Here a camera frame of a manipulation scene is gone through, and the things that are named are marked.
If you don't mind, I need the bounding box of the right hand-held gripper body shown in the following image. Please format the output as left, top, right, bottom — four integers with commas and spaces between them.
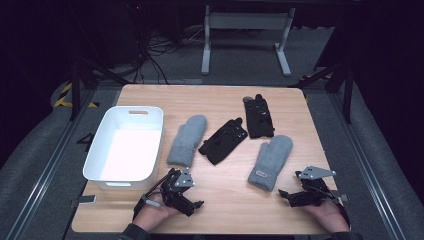
289, 165, 338, 208

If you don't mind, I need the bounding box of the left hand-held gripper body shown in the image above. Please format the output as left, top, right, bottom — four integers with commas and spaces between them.
159, 167, 197, 217

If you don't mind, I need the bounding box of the grey knit mitten with label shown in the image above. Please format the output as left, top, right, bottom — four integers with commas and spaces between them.
247, 134, 294, 193

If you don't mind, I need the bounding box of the plain grey knit mitten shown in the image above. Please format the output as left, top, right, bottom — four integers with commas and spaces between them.
166, 114, 209, 168

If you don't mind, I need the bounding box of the white plastic storage bin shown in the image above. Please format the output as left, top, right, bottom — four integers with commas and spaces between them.
82, 105, 165, 191

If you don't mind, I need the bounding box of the black glove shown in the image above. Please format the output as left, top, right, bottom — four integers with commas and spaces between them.
197, 117, 249, 166
242, 93, 276, 140

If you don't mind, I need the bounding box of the person's right hand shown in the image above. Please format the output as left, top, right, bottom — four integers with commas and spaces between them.
301, 199, 350, 234

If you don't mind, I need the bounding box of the person's left hand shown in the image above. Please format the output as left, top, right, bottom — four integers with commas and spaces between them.
132, 193, 181, 232

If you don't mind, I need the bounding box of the black metal stand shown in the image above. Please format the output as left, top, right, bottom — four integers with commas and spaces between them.
68, 59, 132, 122
287, 59, 355, 125

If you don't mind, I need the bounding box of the yellow black floor tape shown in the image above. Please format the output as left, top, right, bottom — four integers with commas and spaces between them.
53, 82, 100, 109

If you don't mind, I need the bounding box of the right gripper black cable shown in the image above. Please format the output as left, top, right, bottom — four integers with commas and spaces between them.
331, 194, 352, 229

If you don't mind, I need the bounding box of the aluminium floor rail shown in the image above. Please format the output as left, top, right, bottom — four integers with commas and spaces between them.
328, 92, 408, 240
5, 89, 98, 240

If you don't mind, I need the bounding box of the bundle of floor cables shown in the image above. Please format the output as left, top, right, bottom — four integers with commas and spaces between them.
131, 24, 208, 85

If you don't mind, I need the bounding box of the white metal table frame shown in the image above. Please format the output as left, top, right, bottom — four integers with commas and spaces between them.
200, 4, 296, 77

